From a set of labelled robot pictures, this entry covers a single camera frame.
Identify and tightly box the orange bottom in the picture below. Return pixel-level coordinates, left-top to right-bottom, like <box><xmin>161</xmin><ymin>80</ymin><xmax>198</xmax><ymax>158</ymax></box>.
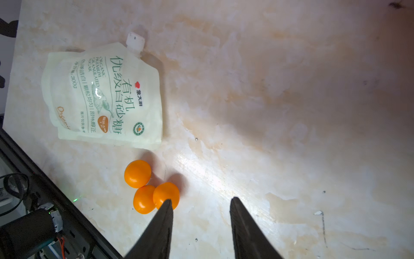
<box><xmin>133</xmin><ymin>185</ymin><xmax>155</xmax><ymax>214</ymax></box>

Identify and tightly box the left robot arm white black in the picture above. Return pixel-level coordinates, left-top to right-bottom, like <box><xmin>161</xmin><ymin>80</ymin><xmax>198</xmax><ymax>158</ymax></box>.
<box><xmin>1</xmin><ymin>208</ymin><xmax>63</xmax><ymax>259</ymax></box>

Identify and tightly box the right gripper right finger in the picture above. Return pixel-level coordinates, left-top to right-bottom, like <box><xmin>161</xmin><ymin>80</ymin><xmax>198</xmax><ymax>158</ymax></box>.
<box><xmin>230</xmin><ymin>197</ymin><xmax>282</xmax><ymax>259</ymax></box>

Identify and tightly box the orange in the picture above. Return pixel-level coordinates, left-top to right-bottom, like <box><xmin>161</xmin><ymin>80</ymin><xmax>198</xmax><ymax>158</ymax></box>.
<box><xmin>133</xmin><ymin>185</ymin><xmax>155</xmax><ymax>214</ymax></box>
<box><xmin>153</xmin><ymin>182</ymin><xmax>180</xmax><ymax>209</ymax></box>
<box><xmin>124</xmin><ymin>160</ymin><xmax>152</xmax><ymax>189</ymax></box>

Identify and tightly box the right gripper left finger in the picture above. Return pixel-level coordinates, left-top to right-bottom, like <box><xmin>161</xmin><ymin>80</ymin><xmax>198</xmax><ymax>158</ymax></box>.
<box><xmin>124</xmin><ymin>199</ymin><xmax>174</xmax><ymax>259</ymax></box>

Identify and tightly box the white printed snack pouch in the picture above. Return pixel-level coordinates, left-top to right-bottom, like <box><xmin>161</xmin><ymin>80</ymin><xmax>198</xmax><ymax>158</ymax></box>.
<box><xmin>41</xmin><ymin>32</ymin><xmax>163</xmax><ymax>150</ymax></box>

